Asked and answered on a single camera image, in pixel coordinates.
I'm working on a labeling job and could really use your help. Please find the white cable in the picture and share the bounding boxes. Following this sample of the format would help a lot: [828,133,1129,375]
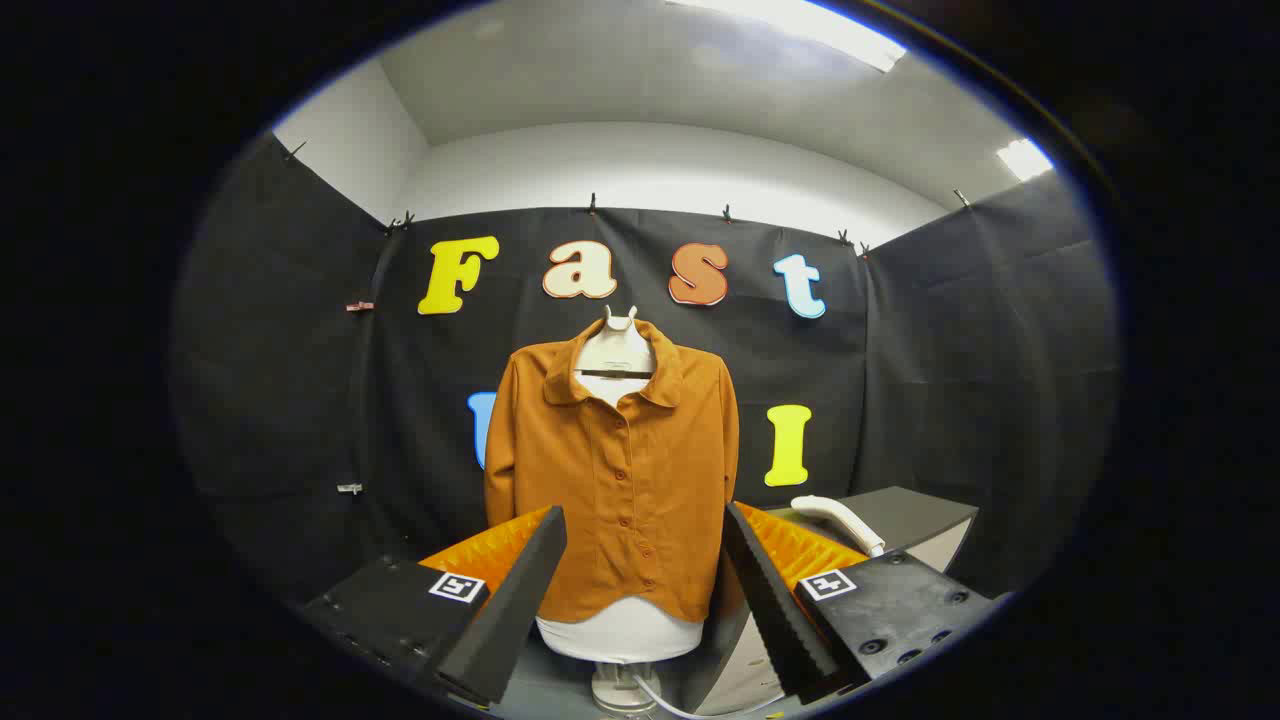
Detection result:
[630,672,761,719]

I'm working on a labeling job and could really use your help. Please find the small ceiling light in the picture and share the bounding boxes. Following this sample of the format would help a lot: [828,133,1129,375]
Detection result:
[997,138,1054,181]

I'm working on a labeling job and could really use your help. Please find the row of black cloth clips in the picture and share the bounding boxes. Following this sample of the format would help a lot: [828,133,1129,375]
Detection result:
[283,140,971,259]

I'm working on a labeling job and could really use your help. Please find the long ceiling light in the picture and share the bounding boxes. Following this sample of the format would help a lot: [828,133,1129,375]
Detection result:
[670,0,906,73]

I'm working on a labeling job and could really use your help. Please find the orange button-up shirt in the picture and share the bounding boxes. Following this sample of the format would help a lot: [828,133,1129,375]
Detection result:
[484,318,741,624]

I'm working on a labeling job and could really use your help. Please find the black backdrop cloth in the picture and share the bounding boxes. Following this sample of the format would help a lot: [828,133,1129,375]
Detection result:
[170,130,1119,641]

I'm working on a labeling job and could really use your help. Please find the grey topped white cabinet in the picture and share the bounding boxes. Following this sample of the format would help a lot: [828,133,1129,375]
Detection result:
[690,487,979,716]

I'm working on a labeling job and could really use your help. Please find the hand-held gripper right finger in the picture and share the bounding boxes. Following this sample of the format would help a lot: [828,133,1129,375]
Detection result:
[722,500,1001,706]

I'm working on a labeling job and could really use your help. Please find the white garment steamer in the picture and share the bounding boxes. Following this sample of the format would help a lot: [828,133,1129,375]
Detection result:
[790,495,887,558]

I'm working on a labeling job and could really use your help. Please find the white mannequin torso stand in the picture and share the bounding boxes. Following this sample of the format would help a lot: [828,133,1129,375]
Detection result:
[535,305,706,716]

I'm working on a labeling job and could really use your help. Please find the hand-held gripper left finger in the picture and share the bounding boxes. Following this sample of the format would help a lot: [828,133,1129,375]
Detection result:
[300,505,568,706]

